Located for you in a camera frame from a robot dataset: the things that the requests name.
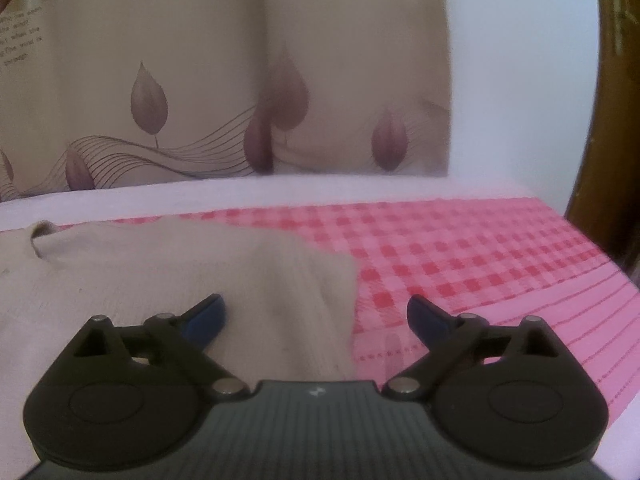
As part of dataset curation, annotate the beige knitted garment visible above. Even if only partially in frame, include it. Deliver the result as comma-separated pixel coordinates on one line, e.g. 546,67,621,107
0,215,360,480

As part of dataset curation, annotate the beige leaf print curtain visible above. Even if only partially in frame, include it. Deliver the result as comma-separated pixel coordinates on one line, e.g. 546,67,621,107
0,0,452,204

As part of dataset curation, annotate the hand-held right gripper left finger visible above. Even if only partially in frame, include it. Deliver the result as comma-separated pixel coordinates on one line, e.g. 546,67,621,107
70,294,252,402

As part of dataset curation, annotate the pink checked blanket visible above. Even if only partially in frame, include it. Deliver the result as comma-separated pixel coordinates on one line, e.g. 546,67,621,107
0,174,640,480

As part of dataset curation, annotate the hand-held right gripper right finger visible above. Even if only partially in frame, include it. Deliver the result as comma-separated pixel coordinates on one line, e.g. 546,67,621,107
382,295,568,402

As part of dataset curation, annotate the brown wooden door frame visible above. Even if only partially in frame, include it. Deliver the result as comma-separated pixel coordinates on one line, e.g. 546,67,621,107
562,0,640,283

